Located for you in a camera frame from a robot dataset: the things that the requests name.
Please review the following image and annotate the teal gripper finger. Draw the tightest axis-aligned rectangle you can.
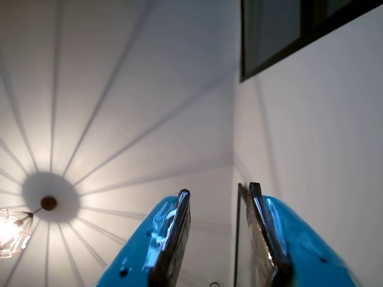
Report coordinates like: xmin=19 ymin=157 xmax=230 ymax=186
xmin=95 ymin=188 xmax=192 ymax=287
xmin=245 ymin=181 xmax=363 ymax=287

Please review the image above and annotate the glass pendant lamp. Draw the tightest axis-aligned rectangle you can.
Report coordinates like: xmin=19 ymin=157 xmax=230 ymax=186
xmin=0 ymin=207 xmax=34 ymax=259

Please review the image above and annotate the dark framed window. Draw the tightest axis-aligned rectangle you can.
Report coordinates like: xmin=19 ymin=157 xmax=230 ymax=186
xmin=239 ymin=0 xmax=383 ymax=84

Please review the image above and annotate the dark door frame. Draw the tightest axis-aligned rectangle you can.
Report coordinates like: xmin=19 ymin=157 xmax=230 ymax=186
xmin=234 ymin=182 xmax=250 ymax=287

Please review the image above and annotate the wooden ceiling lamp mount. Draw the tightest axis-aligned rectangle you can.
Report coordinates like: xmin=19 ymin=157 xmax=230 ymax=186
xmin=40 ymin=196 xmax=58 ymax=212

